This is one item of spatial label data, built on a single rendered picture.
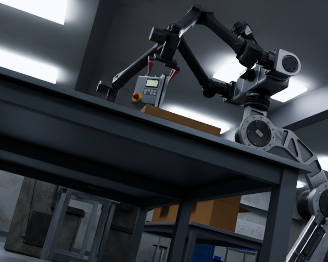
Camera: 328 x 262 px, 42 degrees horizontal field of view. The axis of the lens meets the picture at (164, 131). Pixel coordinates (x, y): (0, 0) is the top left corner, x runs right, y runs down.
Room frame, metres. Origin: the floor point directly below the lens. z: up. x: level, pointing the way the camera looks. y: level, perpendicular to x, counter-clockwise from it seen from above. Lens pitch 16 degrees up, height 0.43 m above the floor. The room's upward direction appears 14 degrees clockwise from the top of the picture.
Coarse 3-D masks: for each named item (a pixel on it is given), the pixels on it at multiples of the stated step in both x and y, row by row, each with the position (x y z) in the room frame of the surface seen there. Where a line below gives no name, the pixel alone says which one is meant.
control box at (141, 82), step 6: (138, 78) 2.52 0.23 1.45; (144, 78) 2.50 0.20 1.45; (156, 78) 2.47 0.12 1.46; (138, 84) 2.51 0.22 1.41; (144, 84) 2.50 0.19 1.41; (138, 90) 2.51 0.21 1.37; (144, 96) 2.49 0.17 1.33; (150, 96) 2.48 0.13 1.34; (156, 96) 2.46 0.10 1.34; (132, 102) 2.53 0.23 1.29; (138, 102) 2.51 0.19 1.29; (144, 102) 2.49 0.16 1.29; (150, 102) 2.47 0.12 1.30; (138, 108) 2.60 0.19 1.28
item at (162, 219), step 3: (162, 207) 5.37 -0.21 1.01; (165, 207) 5.28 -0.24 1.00; (168, 207) 5.18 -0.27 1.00; (162, 210) 5.35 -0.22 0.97; (165, 210) 5.26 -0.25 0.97; (168, 210) 5.17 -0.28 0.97; (162, 213) 5.33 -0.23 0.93; (165, 213) 5.24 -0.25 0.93; (159, 216) 5.41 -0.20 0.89; (162, 216) 5.30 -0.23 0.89; (165, 216) 5.22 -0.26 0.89; (159, 219) 5.39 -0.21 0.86; (162, 219) 5.28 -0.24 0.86; (165, 219) 5.20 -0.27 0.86
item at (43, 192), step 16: (32, 192) 6.23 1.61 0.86; (48, 192) 6.27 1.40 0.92; (16, 208) 6.24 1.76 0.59; (32, 208) 6.26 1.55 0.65; (48, 208) 6.28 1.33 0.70; (16, 224) 6.25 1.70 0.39; (32, 224) 6.25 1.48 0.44; (48, 224) 6.27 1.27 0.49; (64, 224) 6.30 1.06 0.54; (16, 240) 6.26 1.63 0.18; (32, 240) 6.26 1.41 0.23; (64, 240) 6.30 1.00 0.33; (32, 256) 6.29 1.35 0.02
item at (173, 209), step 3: (171, 207) 4.93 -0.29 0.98; (174, 207) 4.83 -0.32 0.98; (177, 207) 4.75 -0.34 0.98; (171, 210) 4.91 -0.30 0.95; (174, 210) 4.81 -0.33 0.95; (177, 210) 4.73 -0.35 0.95; (168, 213) 4.99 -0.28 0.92; (171, 213) 4.88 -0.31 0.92; (174, 213) 4.79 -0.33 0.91; (168, 216) 4.96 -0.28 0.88; (171, 216) 4.86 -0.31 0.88; (174, 216) 4.76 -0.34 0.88; (168, 219) 4.94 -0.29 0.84; (171, 219) 4.84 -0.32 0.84; (174, 219) 4.74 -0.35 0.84
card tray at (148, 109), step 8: (144, 112) 1.27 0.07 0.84; (152, 112) 1.27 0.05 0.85; (160, 112) 1.28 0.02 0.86; (168, 112) 1.28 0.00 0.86; (168, 120) 1.29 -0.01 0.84; (176, 120) 1.29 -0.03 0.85; (184, 120) 1.30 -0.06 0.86; (192, 120) 1.30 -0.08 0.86; (200, 128) 1.31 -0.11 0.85; (208, 128) 1.32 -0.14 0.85; (216, 128) 1.32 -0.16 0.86
